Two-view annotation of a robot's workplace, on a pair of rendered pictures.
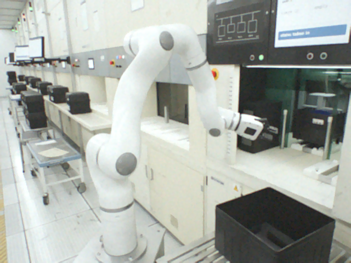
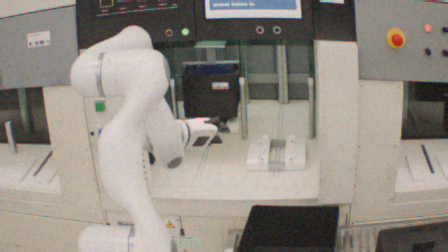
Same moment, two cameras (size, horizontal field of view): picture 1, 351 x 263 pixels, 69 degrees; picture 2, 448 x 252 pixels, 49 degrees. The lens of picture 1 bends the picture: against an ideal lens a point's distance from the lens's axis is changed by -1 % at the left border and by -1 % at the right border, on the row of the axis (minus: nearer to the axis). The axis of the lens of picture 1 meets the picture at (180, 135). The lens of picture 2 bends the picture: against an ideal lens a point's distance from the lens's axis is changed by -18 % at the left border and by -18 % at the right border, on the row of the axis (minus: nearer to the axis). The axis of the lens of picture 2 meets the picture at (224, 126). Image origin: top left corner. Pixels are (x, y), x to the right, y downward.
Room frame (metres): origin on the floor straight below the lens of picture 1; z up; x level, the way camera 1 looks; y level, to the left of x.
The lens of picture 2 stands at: (-0.04, 0.81, 1.84)
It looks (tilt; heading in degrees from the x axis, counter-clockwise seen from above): 23 degrees down; 313
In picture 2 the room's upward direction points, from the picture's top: 3 degrees counter-clockwise
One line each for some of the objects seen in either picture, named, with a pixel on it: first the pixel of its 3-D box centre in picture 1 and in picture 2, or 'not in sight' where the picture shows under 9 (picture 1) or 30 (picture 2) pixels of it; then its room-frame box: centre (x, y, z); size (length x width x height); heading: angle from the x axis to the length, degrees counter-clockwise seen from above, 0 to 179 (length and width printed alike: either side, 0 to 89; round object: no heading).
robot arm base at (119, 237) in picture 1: (119, 226); not in sight; (0.81, 0.23, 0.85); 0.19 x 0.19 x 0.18
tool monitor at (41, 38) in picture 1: (50, 51); not in sight; (3.70, 1.77, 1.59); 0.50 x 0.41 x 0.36; 125
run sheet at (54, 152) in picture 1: (53, 152); not in sight; (2.75, 1.44, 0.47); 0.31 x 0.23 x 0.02; 56
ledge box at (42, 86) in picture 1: (45, 88); not in sight; (5.55, 2.86, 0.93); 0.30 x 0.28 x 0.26; 35
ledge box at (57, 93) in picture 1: (59, 94); not in sight; (4.36, 2.03, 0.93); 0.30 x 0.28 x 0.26; 38
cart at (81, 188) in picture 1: (55, 165); not in sight; (2.91, 1.52, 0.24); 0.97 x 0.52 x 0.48; 37
